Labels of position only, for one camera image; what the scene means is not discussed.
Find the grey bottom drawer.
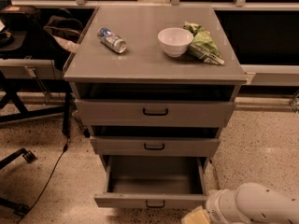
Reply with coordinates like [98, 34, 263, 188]
[94, 156, 208, 209]

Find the grey drawer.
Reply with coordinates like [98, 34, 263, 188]
[75, 99, 235, 128]
[94, 156, 208, 209]
[90, 136, 220, 157]

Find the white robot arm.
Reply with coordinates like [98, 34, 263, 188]
[181, 183, 299, 224]

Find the grey middle drawer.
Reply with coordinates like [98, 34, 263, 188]
[90, 136, 220, 157]

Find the grey drawer cabinet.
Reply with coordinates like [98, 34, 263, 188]
[63, 5, 248, 173]

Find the grey top drawer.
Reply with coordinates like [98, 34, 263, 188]
[75, 99, 235, 128]

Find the green chip bag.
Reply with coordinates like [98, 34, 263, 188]
[183, 21, 224, 65]

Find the white bowl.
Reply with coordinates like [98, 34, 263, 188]
[158, 27, 193, 57]

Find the black office chair base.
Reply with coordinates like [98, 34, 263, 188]
[0, 147, 37, 217]

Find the silver blue soda can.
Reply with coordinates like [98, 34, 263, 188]
[97, 27, 127, 54]

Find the side desk with black legs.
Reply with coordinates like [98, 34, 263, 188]
[0, 5, 71, 134]

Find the dark bag on desk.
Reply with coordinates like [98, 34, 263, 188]
[43, 15, 83, 53]

